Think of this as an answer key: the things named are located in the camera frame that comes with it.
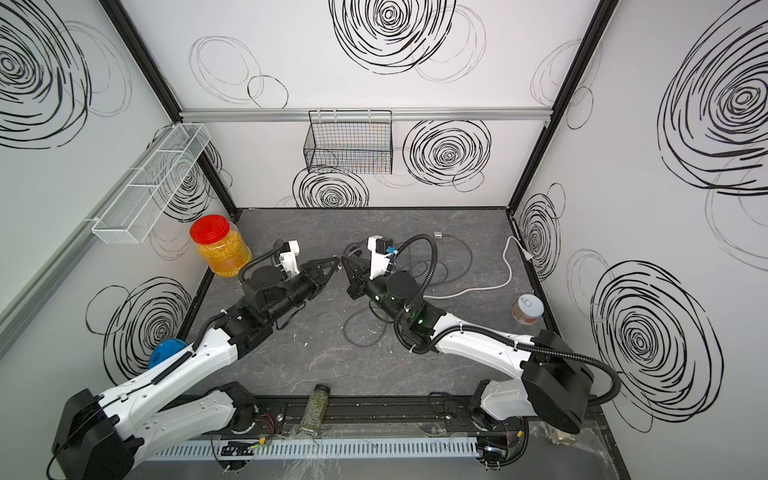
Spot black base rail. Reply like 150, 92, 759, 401
203, 392, 601, 436

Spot black wire basket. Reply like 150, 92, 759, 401
303, 120, 394, 174

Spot white wire shelf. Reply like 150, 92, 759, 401
91, 123, 212, 244

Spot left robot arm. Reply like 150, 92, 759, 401
49, 240, 340, 479

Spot aluminium wall rail back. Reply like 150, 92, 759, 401
180, 106, 552, 123

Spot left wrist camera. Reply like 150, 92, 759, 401
278, 240, 300, 278

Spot white power strip cord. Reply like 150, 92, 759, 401
425, 235, 535, 300

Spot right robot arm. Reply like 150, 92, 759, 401
341, 234, 622, 434

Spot red lid corn jar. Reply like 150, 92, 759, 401
190, 214, 253, 278

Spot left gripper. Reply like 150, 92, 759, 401
266, 257, 340, 326

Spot white slotted cable duct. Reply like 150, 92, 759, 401
150, 437, 479, 462

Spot aluminium wall rail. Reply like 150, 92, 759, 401
180, 106, 552, 123
1, 123, 175, 358

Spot white lid jar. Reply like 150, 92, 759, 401
512, 294, 545, 325

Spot glass spice bottle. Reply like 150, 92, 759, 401
299, 384, 331, 437

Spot aluminium wall rail left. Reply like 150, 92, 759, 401
1, 123, 175, 358

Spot blue lid jar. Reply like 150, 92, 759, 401
148, 338, 187, 369

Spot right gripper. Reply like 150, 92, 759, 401
344, 256, 409, 328

